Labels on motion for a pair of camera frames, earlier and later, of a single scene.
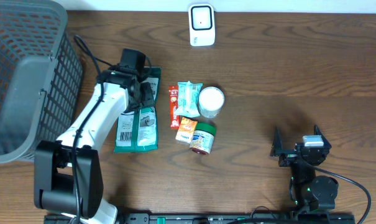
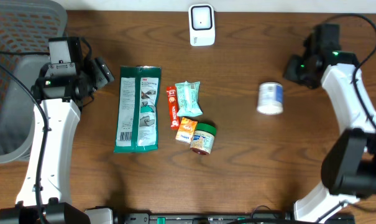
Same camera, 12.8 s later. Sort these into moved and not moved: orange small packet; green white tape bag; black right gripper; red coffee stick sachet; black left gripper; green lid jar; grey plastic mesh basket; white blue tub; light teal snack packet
Moved: white blue tub; black right gripper; black left gripper
Not moved: grey plastic mesh basket; green lid jar; orange small packet; light teal snack packet; red coffee stick sachet; green white tape bag
